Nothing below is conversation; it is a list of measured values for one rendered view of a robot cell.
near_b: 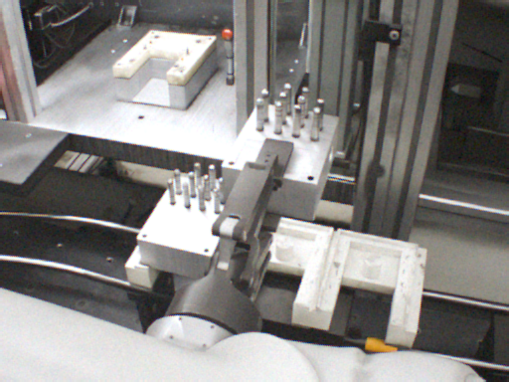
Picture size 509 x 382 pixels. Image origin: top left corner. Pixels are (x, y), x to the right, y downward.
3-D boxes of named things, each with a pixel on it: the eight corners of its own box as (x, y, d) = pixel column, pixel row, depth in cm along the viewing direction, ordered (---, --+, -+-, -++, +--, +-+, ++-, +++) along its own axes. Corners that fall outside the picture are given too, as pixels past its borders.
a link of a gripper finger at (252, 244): (205, 281, 47) (203, 274, 46) (242, 175, 53) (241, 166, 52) (250, 290, 47) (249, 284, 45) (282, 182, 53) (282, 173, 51)
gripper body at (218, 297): (251, 384, 45) (278, 300, 52) (250, 325, 39) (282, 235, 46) (165, 361, 46) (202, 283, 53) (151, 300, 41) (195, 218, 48)
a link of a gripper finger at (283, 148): (246, 185, 54) (246, 179, 53) (265, 142, 59) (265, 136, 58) (277, 191, 53) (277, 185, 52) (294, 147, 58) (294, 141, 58)
